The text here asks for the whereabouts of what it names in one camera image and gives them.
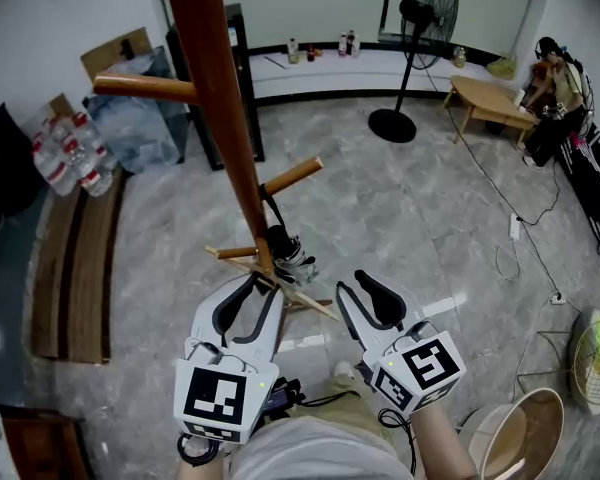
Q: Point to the person's right forearm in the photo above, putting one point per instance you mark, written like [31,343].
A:
[440,448]

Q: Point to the dark wooden planks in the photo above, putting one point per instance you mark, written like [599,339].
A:
[80,278]

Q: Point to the white floor socket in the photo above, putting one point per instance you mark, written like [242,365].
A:
[558,298]

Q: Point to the reddish wooden cabinet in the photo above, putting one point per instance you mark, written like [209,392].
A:
[45,448]

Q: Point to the white low ledge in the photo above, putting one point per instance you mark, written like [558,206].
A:
[330,75]

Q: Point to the clear plastic bag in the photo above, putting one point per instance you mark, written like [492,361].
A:
[130,133]

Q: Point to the black striped sofa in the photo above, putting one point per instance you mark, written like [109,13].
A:
[595,183]

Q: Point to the pale green bottle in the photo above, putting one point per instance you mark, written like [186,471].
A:
[293,50]

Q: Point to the pack of water bottles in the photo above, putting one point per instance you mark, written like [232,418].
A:
[65,158]

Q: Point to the person's white shoe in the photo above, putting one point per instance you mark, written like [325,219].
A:
[342,368]

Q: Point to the woven straw bag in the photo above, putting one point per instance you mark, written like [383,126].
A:
[502,65]

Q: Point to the light wooden low table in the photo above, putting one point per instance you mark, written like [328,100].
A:
[485,95]

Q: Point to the person's left forearm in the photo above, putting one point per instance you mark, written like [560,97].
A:
[200,471]

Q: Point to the black standing fan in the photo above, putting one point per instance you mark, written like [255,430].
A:
[392,125]

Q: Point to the brown wooden coat rack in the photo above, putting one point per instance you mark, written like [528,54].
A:
[215,93]

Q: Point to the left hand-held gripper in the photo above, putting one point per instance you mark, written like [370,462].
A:
[215,398]

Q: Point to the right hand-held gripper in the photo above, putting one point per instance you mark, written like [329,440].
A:
[430,363]

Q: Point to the small red bottle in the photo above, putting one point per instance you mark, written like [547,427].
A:
[310,53]

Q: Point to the person's beige trousers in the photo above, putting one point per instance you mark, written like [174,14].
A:
[345,403]

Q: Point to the black glass-door cabinet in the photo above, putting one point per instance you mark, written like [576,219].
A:
[240,93]

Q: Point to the person's white shirt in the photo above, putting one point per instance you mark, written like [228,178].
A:
[315,453]

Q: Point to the large black bag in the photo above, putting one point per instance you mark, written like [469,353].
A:
[5,163]

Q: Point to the white power strip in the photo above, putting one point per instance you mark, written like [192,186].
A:
[514,227]

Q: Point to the light wooden clothes hanger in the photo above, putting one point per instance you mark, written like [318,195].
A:
[325,312]

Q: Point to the dark cola bottle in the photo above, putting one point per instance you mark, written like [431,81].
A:
[351,43]

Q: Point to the yellowish drink bottle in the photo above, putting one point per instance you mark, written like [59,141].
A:
[459,57]

